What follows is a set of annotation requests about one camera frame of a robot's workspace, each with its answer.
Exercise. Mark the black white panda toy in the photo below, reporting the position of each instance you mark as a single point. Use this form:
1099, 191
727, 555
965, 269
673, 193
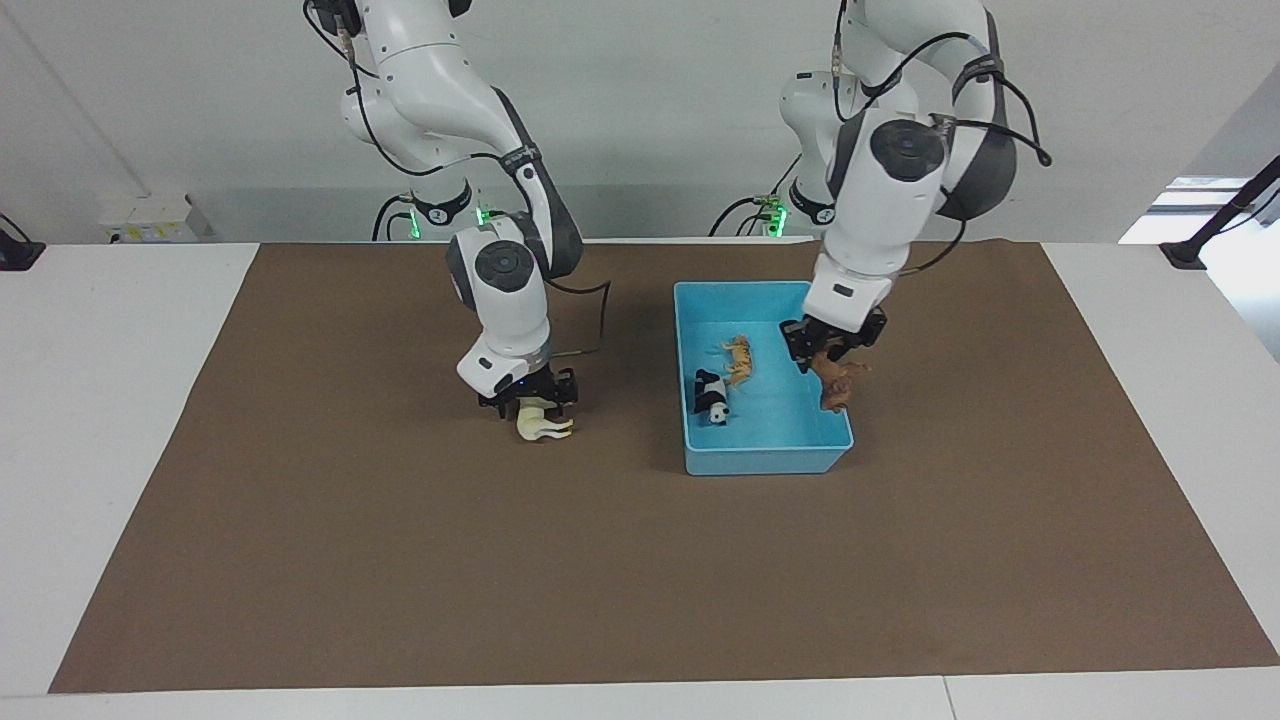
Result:
713, 398

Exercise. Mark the brown lion toy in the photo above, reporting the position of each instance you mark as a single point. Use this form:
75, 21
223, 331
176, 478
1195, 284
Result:
836, 385

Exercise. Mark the cream white horse toy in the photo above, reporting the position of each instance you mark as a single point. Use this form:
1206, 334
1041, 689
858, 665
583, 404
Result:
540, 420

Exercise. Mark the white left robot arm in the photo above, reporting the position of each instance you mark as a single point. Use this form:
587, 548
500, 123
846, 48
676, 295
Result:
890, 200

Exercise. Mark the black camera stand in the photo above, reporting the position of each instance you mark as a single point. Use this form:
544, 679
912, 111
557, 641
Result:
1215, 215

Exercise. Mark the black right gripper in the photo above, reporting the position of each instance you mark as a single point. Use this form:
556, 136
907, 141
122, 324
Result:
535, 385

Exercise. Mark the white wall socket box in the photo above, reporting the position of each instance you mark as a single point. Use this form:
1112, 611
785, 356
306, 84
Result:
145, 218

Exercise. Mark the brown table mat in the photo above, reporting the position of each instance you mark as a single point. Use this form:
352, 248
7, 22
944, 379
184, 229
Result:
640, 580

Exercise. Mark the light blue storage box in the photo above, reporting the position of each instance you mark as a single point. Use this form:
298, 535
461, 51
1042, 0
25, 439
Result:
770, 430

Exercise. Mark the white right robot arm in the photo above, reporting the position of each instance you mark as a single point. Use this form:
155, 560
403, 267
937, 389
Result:
500, 290

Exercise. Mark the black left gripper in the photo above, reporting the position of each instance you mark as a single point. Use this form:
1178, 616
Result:
835, 335

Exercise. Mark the green lit base connector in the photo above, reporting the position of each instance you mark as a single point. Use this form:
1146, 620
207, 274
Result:
774, 215
486, 217

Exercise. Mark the orange striped tiger toy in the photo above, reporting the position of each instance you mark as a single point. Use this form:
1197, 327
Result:
740, 362

